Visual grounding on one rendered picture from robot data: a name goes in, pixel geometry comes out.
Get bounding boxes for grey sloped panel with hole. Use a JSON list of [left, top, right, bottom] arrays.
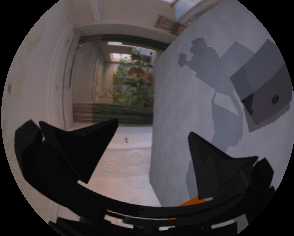
[[229, 38, 293, 125]]

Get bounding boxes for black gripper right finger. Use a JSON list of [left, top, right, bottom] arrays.
[[187, 130, 259, 200]]

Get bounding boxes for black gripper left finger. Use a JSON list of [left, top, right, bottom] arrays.
[[39, 118, 118, 184]]

